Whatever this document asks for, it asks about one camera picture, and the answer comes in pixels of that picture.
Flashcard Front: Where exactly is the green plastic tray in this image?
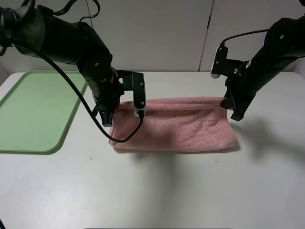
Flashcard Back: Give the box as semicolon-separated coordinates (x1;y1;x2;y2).
0;71;80;155

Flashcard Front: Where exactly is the pink fluffy towel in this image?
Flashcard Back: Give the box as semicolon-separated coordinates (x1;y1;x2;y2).
109;97;236;153

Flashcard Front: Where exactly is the black camera cable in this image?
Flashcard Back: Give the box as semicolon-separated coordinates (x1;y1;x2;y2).
0;0;145;144
219;29;271;48

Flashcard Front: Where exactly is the black left camera cable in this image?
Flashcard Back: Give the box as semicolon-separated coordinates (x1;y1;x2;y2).
0;0;145;144

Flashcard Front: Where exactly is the black right camera cable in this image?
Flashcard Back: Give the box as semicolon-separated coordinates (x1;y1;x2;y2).
219;29;271;48

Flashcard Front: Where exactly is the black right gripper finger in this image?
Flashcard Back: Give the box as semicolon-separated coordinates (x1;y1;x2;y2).
231;101;248;121
220;88;235;110

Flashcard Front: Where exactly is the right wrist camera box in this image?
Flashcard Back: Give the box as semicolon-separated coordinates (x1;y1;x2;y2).
210;45;228;79

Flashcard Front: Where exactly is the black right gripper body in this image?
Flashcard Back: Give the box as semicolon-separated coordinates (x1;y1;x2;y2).
225;61;254;107

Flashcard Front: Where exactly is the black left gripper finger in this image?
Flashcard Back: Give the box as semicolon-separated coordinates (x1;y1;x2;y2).
93;96;104;117
99;106;117;126

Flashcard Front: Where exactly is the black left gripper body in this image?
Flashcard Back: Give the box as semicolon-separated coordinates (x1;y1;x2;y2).
92;69;130;107

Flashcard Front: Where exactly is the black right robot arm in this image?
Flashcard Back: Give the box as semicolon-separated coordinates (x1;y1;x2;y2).
213;17;305;121

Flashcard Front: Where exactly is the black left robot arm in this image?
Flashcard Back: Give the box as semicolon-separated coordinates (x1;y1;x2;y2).
0;6;122;127

